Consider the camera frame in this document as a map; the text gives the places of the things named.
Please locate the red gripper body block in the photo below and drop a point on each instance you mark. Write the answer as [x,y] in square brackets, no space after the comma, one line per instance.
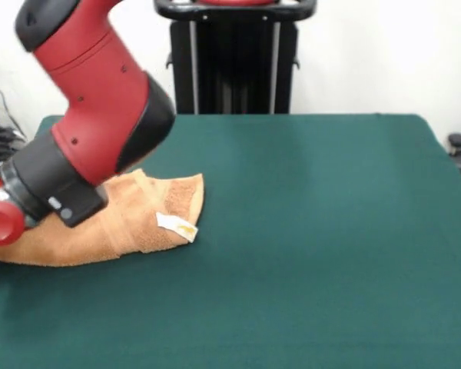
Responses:
[2,219]

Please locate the orange terry towel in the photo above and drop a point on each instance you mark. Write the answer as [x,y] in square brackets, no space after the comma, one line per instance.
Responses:
[138,230]

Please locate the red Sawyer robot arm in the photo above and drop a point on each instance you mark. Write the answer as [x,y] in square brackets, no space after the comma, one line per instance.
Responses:
[92,96]

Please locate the dark green table cloth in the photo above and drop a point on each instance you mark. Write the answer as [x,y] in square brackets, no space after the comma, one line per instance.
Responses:
[292,269]

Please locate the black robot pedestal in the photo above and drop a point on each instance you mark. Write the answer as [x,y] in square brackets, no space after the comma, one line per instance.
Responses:
[234,65]

